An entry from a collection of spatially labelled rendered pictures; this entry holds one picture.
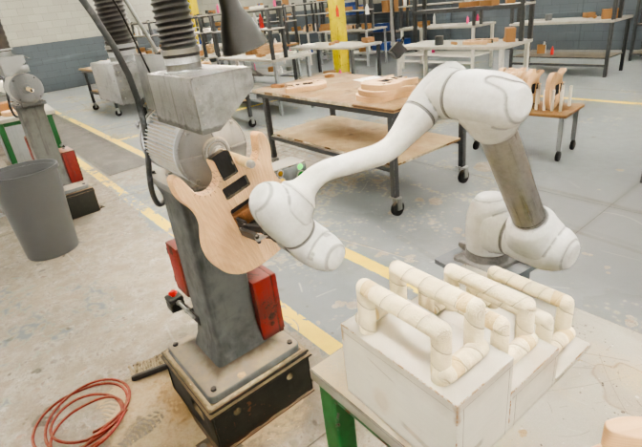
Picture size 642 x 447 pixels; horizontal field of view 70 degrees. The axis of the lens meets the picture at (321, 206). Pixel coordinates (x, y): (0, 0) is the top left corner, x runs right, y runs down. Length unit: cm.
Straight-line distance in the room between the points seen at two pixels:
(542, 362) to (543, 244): 67
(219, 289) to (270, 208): 93
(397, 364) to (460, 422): 13
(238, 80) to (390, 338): 75
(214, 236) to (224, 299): 58
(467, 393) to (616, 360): 46
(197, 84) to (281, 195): 35
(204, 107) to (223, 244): 45
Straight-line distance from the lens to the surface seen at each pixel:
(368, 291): 80
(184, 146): 152
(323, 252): 113
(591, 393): 108
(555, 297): 110
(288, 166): 172
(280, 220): 106
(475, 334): 80
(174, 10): 135
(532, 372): 95
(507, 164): 136
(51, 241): 426
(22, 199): 412
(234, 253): 148
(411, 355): 83
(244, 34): 136
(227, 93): 124
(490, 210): 169
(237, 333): 207
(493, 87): 120
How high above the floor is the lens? 166
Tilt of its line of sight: 24 degrees down
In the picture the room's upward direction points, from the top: 7 degrees counter-clockwise
